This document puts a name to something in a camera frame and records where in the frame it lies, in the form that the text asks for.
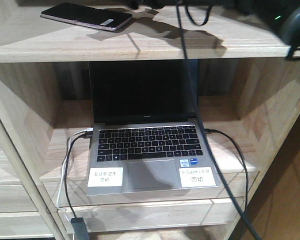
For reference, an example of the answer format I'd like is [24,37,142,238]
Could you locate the white left paper label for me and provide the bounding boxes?
[87,167,123,188]

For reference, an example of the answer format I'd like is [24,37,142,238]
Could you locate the light wooden desk shelf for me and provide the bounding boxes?
[0,0,300,240]

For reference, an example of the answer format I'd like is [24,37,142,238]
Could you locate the black foldable smartphone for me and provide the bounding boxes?
[40,2,133,32]

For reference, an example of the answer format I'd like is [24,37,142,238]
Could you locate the grey laptop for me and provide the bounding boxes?
[87,59,220,196]

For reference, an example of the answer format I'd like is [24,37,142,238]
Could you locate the black right laptop cable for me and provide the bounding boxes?
[202,128,250,218]

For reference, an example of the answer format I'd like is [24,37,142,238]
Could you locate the grey adapter dongle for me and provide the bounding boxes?
[70,217,90,240]

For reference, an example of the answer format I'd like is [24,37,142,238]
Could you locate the black laptop cable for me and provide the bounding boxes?
[63,132,93,220]
[202,128,250,218]

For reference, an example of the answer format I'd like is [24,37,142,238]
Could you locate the white paper label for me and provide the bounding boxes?
[87,167,123,188]
[179,167,217,188]

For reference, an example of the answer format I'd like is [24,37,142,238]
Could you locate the white laptop cable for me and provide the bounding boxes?
[56,127,94,209]

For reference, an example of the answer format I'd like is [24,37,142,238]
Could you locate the black left laptop cable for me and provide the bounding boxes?
[63,132,93,220]

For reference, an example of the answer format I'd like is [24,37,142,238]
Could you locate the white right paper label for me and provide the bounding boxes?
[179,167,217,188]

